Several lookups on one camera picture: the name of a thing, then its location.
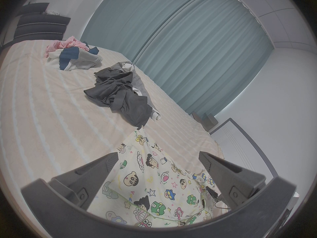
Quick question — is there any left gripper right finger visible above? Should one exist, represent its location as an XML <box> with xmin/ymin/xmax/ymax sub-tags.
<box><xmin>199</xmin><ymin>151</ymin><xmax>266</xmax><ymax>211</ymax></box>

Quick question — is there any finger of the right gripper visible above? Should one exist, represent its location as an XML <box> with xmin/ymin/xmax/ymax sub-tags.
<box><xmin>206</xmin><ymin>186</ymin><xmax>219</xmax><ymax>200</ymax></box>

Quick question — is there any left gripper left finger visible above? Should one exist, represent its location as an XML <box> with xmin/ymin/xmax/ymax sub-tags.
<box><xmin>51</xmin><ymin>152</ymin><xmax>119</xmax><ymax>211</ymax></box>

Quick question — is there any white printed pyjama top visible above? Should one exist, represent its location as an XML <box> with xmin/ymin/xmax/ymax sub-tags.
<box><xmin>87</xmin><ymin>129</ymin><xmax>232</xmax><ymax>229</ymax></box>

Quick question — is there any grey bedside table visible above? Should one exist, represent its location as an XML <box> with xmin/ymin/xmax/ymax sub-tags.
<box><xmin>192</xmin><ymin>112</ymin><xmax>217</xmax><ymax>130</ymax></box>

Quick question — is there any bed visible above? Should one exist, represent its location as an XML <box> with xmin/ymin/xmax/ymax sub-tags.
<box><xmin>0</xmin><ymin>40</ymin><xmax>278</xmax><ymax>229</ymax></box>

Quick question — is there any black garment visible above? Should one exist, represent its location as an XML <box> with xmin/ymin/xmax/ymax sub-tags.
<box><xmin>84</xmin><ymin>67</ymin><xmax>153</xmax><ymax>127</ymax></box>

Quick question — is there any grey and white garment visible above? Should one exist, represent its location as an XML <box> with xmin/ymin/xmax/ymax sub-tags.
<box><xmin>110</xmin><ymin>61</ymin><xmax>161</xmax><ymax>121</ymax></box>

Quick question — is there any white and blue sweater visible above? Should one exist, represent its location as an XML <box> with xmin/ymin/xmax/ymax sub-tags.
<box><xmin>48</xmin><ymin>42</ymin><xmax>103</xmax><ymax>71</ymax></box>

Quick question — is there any blue-green curtain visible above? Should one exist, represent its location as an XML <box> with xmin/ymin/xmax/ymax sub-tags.
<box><xmin>131</xmin><ymin>0</ymin><xmax>276</xmax><ymax>115</ymax></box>
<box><xmin>80</xmin><ymin>0</ymin><xmax>219</xmax><ymax>62</ymax></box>

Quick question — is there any pink garment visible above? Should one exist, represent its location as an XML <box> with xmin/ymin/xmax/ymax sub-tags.
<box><xmin>45</xmin><ymin>36</ymin><xmax>86</xmax><ymax>58</ymax></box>

